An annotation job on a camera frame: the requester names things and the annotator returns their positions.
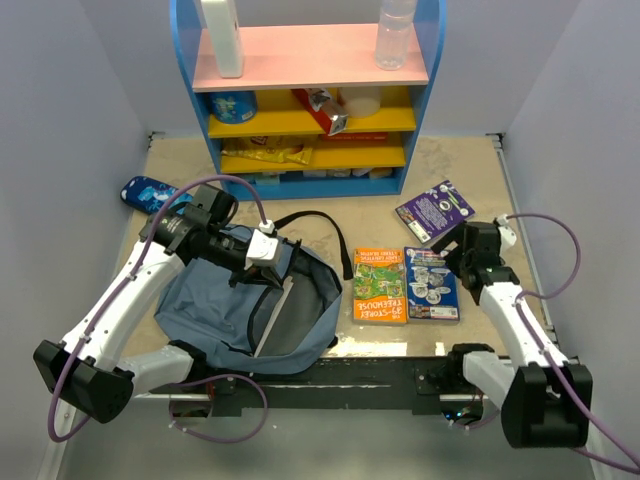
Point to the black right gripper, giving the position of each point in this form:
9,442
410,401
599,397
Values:
456,235

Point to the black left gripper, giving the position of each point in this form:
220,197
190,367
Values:
241,274

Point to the blue cartoon cover book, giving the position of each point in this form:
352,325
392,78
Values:
431,287

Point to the purple book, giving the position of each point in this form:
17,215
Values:
435,212

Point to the white coffee cover book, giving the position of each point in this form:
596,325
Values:
270,325

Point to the blue-grey fabric backpack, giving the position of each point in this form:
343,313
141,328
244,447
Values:
199,308

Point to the orange treehouse book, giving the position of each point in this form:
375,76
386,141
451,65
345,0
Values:
379,286

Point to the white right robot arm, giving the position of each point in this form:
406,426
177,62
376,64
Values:
539,393

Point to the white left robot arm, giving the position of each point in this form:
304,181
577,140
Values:
171,239

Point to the yellow chips bag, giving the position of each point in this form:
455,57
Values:
272,149

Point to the white items on bottom shelf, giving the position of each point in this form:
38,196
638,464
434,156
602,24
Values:
276,177

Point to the blue cartoon pencil case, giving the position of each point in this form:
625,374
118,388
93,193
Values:
146,194

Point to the blue cylindrical snack can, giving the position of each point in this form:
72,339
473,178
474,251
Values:
234,107

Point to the blue wooden shelf unit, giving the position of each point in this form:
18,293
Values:
281,58

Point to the flat red box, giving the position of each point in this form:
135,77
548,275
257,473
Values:
356,137

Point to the red and silver snack box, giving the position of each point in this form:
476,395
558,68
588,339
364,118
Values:
325,110

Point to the translucent white plastic cup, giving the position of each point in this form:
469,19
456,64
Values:
360,102

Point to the white rectangular bottle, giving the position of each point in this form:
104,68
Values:
222,23

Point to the clear plastic water bottle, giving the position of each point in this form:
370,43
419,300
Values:
393,33

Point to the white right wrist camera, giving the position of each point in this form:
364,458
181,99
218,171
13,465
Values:
508,237

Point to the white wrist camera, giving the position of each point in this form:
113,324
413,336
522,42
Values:
508,237
262,251

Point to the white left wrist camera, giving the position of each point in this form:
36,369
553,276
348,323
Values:
262,251

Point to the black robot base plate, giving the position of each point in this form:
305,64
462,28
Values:
320,387

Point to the aluminium front frame rail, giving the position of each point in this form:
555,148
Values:
100,391

